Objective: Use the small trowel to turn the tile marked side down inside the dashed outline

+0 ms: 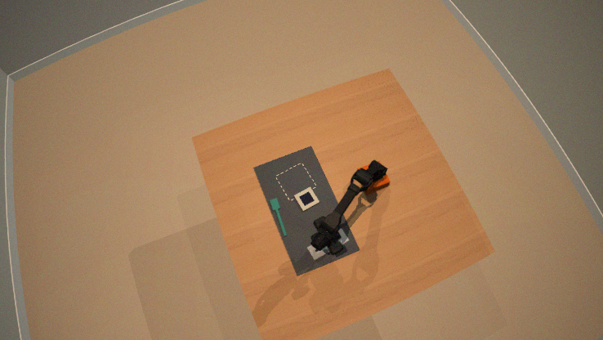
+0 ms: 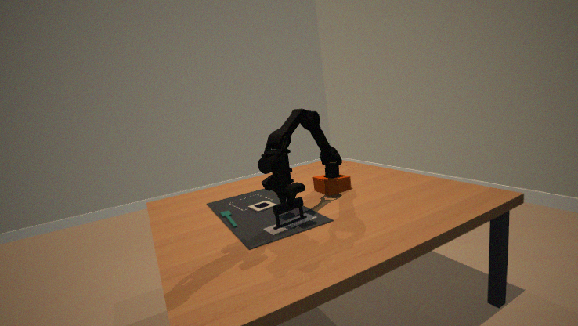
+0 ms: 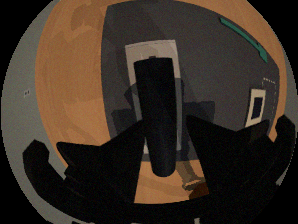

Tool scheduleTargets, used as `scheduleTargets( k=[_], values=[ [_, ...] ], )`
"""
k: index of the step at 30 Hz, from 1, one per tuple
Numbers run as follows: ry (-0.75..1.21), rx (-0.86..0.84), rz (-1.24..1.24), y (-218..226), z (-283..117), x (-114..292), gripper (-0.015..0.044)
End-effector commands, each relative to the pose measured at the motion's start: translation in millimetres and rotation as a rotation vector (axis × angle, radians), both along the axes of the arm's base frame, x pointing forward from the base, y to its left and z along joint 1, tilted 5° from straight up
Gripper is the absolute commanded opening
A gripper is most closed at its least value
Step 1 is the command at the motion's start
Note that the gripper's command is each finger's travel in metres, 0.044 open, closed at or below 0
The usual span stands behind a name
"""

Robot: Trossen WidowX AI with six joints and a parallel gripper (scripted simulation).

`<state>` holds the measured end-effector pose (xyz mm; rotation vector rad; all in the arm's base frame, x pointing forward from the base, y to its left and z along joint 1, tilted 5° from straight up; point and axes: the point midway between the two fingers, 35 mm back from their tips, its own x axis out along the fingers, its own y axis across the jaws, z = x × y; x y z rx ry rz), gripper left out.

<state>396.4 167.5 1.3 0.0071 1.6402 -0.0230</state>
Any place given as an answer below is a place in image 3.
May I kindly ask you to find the beige square tile with dark centre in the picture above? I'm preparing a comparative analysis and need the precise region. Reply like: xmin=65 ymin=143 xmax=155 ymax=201
xmin=243 ymin=88 xmax=266 ymax=128

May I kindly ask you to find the green small trowel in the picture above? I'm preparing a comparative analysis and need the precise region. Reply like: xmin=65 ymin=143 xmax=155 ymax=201
xmin=218 ymin=18 xmax=267 ymax=64

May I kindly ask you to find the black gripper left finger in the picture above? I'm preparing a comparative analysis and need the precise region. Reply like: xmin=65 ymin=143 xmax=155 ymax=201
xmin=56 ymin=120 xmax=146 ymax=202

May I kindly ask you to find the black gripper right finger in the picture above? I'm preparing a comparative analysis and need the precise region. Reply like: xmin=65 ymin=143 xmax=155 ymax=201
xmin=186 ymin=115 xmax=270 ymax=193

